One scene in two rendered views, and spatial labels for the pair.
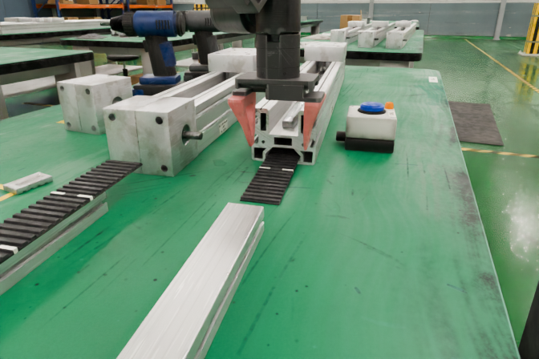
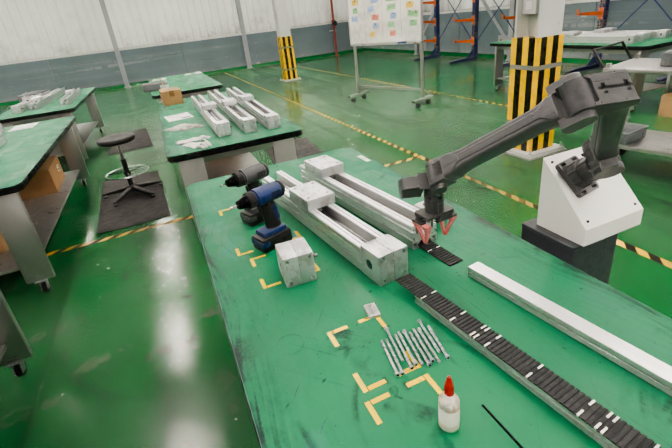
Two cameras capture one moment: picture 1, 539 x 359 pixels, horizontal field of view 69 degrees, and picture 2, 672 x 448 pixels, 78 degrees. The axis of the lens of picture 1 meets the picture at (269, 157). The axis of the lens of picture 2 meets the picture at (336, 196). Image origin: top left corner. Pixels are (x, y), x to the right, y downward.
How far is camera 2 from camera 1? 1.05 m
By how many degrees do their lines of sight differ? 38
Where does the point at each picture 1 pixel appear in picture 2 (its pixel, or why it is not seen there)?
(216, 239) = (491, 276)
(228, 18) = (414, 193)
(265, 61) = (437, 207)
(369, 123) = not seen: hidden behind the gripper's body
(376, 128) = not seen: hidden behind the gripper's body
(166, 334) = (531, 296)
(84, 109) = (305, 268)
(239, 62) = (327, 199)
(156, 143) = (401, 261)
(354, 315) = (533, 274)
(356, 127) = not seen: hidden behind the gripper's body
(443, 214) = (501, 236)
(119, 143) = (385, 271)
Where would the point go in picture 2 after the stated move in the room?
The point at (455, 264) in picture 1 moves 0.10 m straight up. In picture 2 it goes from (527, 249) to (529, 220)
